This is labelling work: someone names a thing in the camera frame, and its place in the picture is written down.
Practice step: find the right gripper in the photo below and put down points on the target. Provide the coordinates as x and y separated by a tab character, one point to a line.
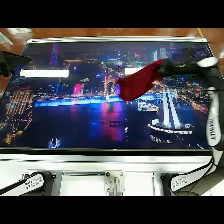
170	68

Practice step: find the dark red T-shirt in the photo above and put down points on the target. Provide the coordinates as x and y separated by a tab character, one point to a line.
138	83

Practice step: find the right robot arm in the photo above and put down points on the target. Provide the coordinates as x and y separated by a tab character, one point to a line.
213	126

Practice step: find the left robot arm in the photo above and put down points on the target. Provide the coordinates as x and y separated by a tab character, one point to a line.
13	63

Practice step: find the silver frame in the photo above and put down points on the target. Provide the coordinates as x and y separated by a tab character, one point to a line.
113	163

